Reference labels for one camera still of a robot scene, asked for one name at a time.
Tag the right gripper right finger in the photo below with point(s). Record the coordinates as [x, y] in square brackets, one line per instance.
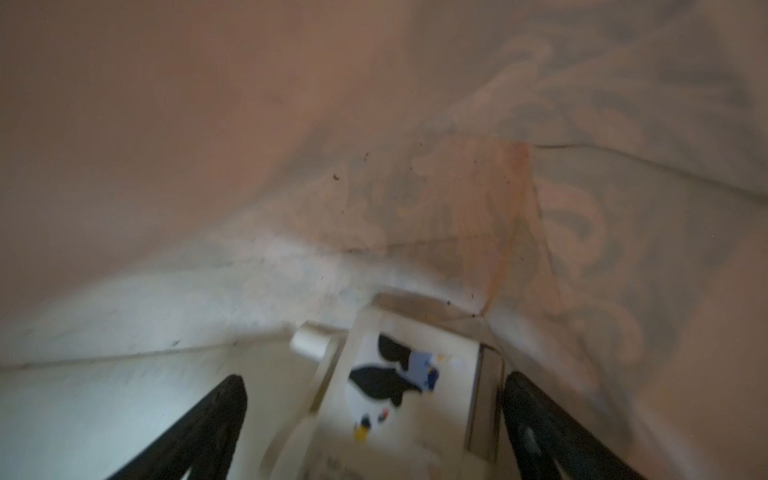
[548, 443]

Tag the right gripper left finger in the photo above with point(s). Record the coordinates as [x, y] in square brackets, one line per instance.
[201, 444]

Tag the white penguin pencil sharpener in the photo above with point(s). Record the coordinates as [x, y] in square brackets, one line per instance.
[393, 397]

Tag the cream tote bag green handles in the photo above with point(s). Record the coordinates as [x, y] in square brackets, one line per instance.
[581, 184]

